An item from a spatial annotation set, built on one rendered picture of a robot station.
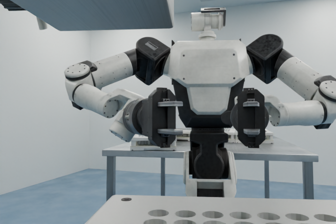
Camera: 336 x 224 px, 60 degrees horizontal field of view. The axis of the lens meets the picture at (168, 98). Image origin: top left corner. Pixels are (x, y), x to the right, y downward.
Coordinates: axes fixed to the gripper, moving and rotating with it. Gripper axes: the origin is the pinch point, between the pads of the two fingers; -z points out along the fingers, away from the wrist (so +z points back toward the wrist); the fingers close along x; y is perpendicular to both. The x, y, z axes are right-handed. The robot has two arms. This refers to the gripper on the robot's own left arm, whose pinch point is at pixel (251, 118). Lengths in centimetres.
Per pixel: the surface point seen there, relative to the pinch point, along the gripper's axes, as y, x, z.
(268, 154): -12, 20, 92
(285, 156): -20, 20, 92
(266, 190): -24, 73, 236
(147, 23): 9.9, -8.4, -37.8
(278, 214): 0.4, 5.5, -40.1
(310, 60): -110, -82, 428
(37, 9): 16.4, -8.4, -42.7
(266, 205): 0.9, 5.5, -38.3
